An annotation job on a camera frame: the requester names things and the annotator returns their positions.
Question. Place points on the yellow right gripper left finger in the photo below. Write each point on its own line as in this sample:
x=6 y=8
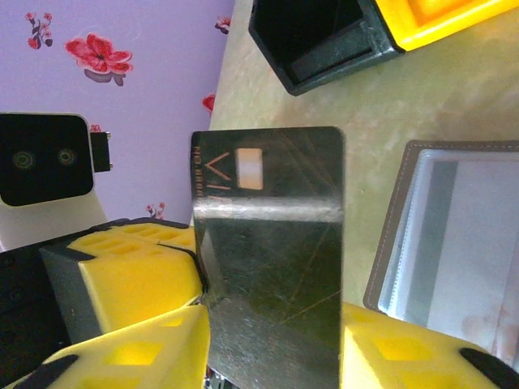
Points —
x=162 y=356

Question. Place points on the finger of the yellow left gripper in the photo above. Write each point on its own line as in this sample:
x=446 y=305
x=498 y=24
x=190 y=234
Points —
x=134 y=235
x=138 y=287

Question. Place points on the black VIP card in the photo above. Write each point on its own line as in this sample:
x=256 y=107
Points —
x=275 y=263

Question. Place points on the black plastic bin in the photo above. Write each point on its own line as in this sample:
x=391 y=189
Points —
x=320 y=52

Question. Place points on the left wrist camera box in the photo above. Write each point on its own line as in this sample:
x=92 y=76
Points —
x=44 y=162

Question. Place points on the grey leather card holder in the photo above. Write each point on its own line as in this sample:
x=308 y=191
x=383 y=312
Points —
x=446 y=243

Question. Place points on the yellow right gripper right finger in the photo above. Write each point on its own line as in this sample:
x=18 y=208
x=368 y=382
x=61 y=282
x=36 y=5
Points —
x=405 y=360

